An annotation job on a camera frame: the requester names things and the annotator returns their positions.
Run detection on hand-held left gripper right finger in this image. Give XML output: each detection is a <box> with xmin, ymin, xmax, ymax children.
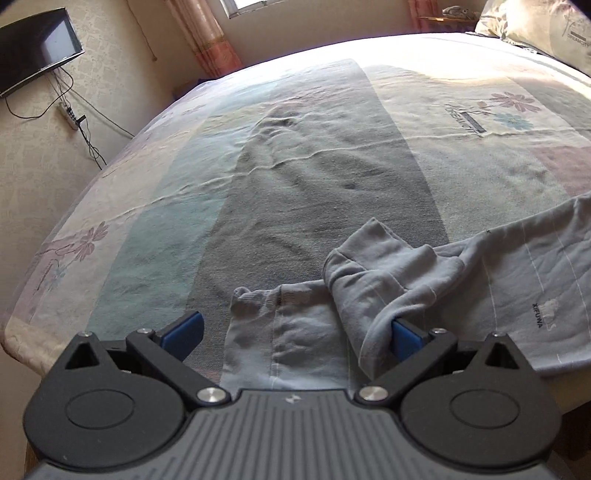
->
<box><xmin>355</xmin><ymin>320</ymin><xmax>527</xmax><ymax>409</ymax></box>

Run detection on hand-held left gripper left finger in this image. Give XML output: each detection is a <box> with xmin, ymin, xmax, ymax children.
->
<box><xmin>65</xmin><ymin>311</ymin><xmax>232</xmax><ymax>409</ymax></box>

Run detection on grey pants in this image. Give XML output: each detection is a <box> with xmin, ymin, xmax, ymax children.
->
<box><xmin>221</xmin><ymin>191</ymin><xmax>591</xmax><ymax>393</ymax></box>

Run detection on bed with patterned sheet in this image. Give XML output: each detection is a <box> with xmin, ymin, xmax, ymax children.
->
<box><xmin>0</xmin><ymin>32</ymin><xmax>591</xmax><ymax>402</ymax></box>

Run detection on white power strip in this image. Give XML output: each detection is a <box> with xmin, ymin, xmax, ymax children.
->
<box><xmin>57</xmin><ymin>102</ymin><xmax>77</xmax><ymax>133</ymax></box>

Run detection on pink patterned curtain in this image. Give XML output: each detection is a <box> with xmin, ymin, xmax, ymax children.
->
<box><xmin>166</xmin><ymin>0</ymin><xmax>243</xmax><ymax>80</ymax></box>
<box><xmin>406</xmin><ymin>0</ymin><xmax>490</xmax><ymax>34</ymax></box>

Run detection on wooden nightstand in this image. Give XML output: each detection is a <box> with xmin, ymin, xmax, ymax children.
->
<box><xmin>418</xmin><ymin>16</ymin><xmax>476</xmax><ymax>34</ymax></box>

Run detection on large beige pillow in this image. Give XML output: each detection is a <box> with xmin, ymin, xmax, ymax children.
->
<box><xmin>475</xmin><ymin>0</ymin><xmax>591</xmax><ymax>77</ymax></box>

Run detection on black wall cables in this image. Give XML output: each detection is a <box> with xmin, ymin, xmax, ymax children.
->
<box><xmin>4</xmin><ymin>69</ymin><xmax>136</xmax><ymax>169</ymax></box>

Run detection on wall-mounted television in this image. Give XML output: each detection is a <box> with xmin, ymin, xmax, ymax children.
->
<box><xmin>0</xmin><ymin>8</ymin><xmax>86</xmax><ymax>97</ymax></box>

